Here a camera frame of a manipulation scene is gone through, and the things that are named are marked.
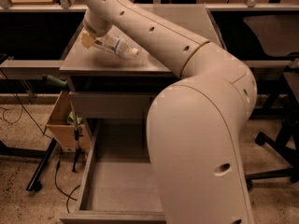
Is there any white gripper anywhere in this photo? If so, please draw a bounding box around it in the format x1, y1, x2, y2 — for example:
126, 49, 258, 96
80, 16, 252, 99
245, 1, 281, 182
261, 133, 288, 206
81, 14, 112, 49

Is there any blue label plastic bottle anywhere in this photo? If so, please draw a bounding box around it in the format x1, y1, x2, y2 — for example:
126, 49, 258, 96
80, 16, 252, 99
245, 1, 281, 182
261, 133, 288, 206
93, 35, 139, 59

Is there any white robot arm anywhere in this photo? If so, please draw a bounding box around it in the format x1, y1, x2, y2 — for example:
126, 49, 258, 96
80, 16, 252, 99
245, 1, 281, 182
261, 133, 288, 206
84, 0, 257, 224

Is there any grey drawer cabinet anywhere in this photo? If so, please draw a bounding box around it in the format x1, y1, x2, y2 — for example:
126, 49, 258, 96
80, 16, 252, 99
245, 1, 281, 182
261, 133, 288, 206
60, 4, 221, 135

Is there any grey top drawer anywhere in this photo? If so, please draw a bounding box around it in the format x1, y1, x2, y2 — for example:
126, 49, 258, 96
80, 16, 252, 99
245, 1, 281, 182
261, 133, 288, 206
69, 91, 156, 119

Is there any open grey middle drawer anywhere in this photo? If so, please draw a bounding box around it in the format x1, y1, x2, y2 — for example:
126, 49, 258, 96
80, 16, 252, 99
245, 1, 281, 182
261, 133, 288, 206
60, 119, 166, 224

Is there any green cloth in box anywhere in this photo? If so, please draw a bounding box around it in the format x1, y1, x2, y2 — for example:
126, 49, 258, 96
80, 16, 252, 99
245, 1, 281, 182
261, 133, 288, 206
66, 112, 83, 125

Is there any cardboard box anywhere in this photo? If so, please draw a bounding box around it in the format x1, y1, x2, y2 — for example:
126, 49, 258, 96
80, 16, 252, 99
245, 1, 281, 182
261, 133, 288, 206
46, 91, 91, 152

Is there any black table leg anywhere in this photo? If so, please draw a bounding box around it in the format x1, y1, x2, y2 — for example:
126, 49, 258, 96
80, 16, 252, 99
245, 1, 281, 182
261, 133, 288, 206
26, 139, 57, 191

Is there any black office chair base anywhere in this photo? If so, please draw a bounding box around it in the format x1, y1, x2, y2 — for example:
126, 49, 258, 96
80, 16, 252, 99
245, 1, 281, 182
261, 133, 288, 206
246, 72, 299, 191

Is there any green handled reacher tool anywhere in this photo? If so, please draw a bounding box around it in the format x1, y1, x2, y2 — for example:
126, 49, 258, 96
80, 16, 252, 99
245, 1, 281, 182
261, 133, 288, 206
42, 75, 81, 172

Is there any black floor cable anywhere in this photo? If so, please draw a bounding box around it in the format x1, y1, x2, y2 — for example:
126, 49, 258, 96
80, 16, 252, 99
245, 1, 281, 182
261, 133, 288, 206
0, 69, 81, 207

